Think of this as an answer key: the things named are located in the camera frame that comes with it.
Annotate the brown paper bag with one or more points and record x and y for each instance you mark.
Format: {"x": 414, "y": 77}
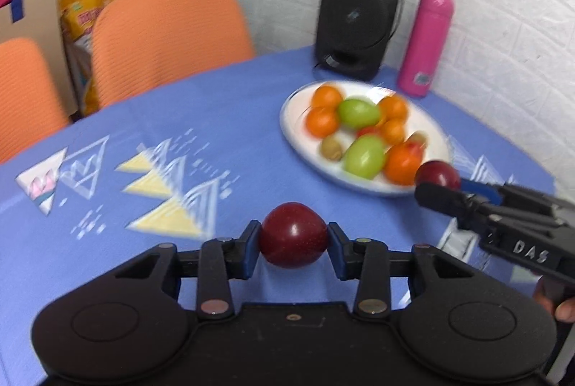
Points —
{"x": 38, "y": 20}

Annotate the black speaker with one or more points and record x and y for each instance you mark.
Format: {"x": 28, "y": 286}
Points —
{"x": 353, "y": 35}

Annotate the orange chair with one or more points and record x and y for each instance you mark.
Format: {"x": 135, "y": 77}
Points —
{"x": 30, "y": 106}
{"x": 139, "y": 45}

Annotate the pink thermos bottle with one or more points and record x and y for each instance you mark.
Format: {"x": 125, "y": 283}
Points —
{"x": 425, "y": 46}

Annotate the green plum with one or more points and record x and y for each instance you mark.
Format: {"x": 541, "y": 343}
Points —
{"x": 365, "y": 157}
{"x": 356, "y": 113}

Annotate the red peach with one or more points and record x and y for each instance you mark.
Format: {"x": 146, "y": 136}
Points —
{"x": 369, "y": 130}

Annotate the right orange chair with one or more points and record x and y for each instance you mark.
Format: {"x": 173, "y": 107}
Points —
{"x": 139, "y": 45}

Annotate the small kumquat orange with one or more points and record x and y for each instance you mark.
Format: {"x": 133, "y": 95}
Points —
{"x": 393, "y": 107}
{"x": 392, "y": 131}

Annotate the yellow snack bag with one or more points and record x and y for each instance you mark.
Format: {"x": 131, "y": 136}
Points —
{"x": 77, "y": 20}

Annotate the blue printed tablecloth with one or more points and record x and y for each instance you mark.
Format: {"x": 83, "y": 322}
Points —
{"x": 183, "y": 163}

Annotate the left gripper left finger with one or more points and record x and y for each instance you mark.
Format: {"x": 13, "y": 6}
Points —
{"x": 221, "y": 260}

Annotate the white ceramic plate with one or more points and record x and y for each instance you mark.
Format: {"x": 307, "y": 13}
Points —
{"x": 292, "y": 120}

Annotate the left orange chair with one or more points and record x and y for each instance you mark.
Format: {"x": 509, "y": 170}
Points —
{"x": 30, "y": 106}

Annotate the person's right hand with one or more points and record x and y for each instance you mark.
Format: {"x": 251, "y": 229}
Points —
{"x": 563, "y": 312}

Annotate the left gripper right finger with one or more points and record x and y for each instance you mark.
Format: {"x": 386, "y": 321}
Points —
{"x": 368, "y": 261}

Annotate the mandarin orange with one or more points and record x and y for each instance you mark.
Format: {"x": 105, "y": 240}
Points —
{"x": 402, "y": 162}
{"x": 327, "y": 95}

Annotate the brown longan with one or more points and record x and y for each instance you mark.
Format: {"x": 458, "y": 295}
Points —
{"x": 418, "y": 137}
{"x": 331, "y": 149}

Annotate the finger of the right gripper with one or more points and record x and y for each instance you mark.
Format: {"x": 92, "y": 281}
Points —
{"x": 469, "y": 205}
{"x": 522, "y": 198}

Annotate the large orange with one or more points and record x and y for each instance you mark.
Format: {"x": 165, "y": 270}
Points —
{"x": 321, "y": 122}

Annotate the dark red plum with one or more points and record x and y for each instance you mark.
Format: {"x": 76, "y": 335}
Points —
{"x": 439, "y": 173}
{"x": 292, "y": 236}

